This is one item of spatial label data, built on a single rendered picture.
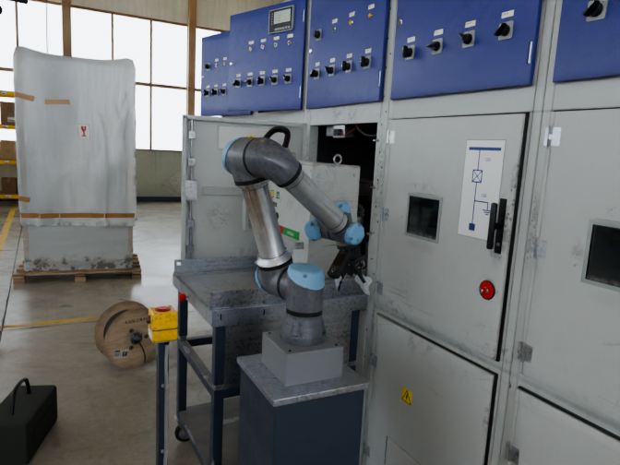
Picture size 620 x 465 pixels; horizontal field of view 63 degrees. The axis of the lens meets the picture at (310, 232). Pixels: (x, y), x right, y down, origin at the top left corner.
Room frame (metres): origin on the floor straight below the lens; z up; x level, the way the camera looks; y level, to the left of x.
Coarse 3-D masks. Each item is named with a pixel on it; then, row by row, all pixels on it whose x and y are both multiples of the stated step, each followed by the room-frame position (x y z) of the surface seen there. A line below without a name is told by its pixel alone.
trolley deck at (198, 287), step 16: (240, 272) 2.35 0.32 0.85; (176, 288) 2.21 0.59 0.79; (192, 288) 2.04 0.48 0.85; (208, 288) 2.05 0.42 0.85; (224, 288) 2.06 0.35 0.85; (240, 288) 2.08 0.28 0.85; (192, 304) 1.97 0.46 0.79; (208, 304) 1.83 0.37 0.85; (272, 304) 1.87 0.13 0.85; (336, 304) 1.99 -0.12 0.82; (352, 304) 2.03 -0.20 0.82; (208, 320) 1.78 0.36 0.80; (224, 320) 1.76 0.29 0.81; (240, 320) 1.79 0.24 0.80; (256, 320) 1.82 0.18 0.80
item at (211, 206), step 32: (192, 128) 2.45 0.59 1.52; (224, 128) 2.49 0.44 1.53; (256, 128) 2.54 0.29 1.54; (288, 128) 2.62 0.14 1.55; (192, 160) 2.45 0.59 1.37; (192, 192) 2.45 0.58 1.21; (224, 192) 2.50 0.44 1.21; (192, 224) 2.45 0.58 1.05; (224, 224) 2.52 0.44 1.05; (192, 256) 2.47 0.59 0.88; (224, 256) 2.52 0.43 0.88
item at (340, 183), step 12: (324, 168) 2.02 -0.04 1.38; (336, 168) 2.04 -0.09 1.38; (348, 168) 2.07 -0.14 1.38; (312, 180) 1.99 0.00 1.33; (324, 180) 2.02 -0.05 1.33; (336, 180) 2.05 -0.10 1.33; (348, 180) 2.07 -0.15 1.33; (324, 192) 2.02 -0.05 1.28; (336, 192) 2.05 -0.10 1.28; (348, 192) 2.08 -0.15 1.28; (312, 216) 2.00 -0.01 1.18; (324, 240) 2.03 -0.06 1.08; (312, 252) 2.00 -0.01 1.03; (324, 252) 2.03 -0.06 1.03; (336, 252) 2.06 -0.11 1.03; (324, 264) 2.03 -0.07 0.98; (348, 276) 2.09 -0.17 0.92
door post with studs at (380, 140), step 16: (384, 80) 2.06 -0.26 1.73; (384, 96) 2.06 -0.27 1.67; (384, 112) 2.05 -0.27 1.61; (384, 128) 2.04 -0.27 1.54; (384, 144) 2.03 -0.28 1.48; (368, 256) 2.09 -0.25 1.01; (368, 272) 2.08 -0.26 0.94; (368, 304) 2.06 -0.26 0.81; (368, 320) 2.05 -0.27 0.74; (368, 336) 2.04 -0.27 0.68; (368, 352) 2.03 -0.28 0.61
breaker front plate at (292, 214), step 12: (312, 168) 2.00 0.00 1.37; (276, 192) 2.29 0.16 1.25; (288, 192) 2.18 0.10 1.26; (288, 204) 2.18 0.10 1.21; (300, 204) 2.07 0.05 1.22; (288, 216) 2.17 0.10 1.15; (300, 216) 2.07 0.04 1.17; (300, 228) 2.06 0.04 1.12; (300, 240) 2.06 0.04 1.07; (300, 252) 2.05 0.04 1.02
